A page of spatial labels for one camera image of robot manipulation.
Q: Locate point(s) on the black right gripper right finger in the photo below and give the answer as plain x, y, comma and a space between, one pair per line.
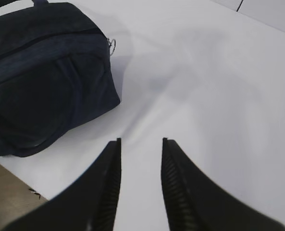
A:
193, 202

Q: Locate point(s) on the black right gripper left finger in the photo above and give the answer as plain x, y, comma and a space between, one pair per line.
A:
88, 204

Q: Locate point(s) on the dark navy lunch bag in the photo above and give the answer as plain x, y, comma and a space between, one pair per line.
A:
55, 75

